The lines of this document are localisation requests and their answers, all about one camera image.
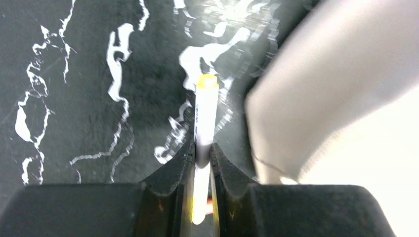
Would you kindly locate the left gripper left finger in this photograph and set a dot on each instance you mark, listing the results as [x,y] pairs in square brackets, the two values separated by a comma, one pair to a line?
[158,206]

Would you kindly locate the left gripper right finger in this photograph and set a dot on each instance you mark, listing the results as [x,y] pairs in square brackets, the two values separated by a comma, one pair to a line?
[246,208]

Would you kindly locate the white yellow highlighter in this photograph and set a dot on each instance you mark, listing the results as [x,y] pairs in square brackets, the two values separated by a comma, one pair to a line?
[204,127]

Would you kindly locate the cream canvas student bag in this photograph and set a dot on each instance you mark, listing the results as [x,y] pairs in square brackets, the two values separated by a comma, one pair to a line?
[339,104]

